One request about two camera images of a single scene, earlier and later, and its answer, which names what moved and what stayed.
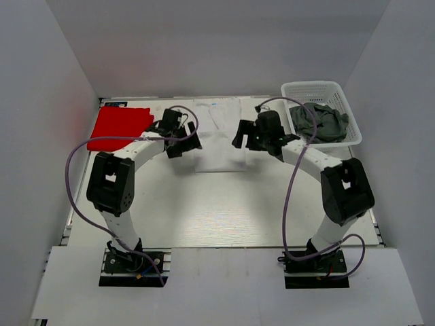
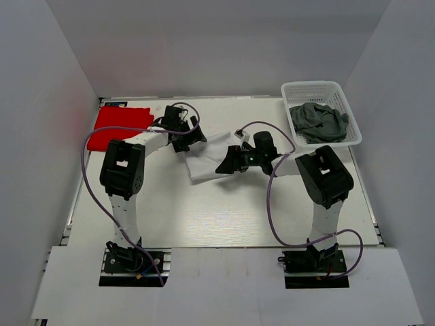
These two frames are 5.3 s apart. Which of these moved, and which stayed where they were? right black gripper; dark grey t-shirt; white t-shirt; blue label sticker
Moved: right black gripper; white t-shirt
Stayed: dark grey t-shirt; blue label sticker
